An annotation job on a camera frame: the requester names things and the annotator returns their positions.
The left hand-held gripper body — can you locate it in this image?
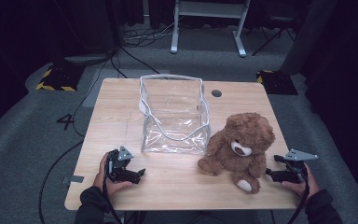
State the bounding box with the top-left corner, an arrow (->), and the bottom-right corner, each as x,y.
104,145 -> 137,185

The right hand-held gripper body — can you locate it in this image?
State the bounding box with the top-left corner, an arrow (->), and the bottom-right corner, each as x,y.
276,148 -> 319,185

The brown teddy bear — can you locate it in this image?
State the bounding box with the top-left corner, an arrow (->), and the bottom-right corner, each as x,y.
197,112 -> 276,195

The clear plastic bag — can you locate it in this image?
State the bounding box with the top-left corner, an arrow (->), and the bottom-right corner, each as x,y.
138,74 -> 213,156

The person's left hand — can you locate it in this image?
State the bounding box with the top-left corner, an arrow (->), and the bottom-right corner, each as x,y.
93,151 -> 134,198

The person's right hand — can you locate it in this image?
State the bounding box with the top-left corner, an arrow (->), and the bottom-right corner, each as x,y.
281,163 -> 321,200

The grey tape piece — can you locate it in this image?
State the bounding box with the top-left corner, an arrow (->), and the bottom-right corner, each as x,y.
61,175 -> 85,185

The black yellow striped base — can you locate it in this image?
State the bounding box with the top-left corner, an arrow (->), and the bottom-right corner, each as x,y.
35,63 -> 87,93
255,69 -> 299,96

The black tripod stand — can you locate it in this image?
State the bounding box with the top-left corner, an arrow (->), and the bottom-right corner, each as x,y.
251,13 -> 296,58

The grey curtain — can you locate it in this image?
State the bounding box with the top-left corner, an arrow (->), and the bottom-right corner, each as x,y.
279,0 -> 338,77

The right hand-held gripper cable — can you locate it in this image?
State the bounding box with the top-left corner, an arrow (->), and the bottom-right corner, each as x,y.
287,169 -> 311,224

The hand-held gripper cable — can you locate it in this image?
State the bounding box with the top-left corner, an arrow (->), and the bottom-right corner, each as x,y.
102,169 -> 124,224
287,169 -> 311,224

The left hand-held gripper cable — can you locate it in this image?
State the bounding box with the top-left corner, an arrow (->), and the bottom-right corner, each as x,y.
102,169 -> 124,224

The long black floor cable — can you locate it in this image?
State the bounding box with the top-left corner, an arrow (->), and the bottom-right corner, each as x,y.
37,49 -> 120,224

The bundle of floor cables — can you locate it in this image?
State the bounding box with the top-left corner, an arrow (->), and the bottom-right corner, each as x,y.
122,18 -> 176,49

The white desk frame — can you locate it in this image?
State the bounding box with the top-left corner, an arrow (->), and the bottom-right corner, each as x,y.
170,0 -> 252,59

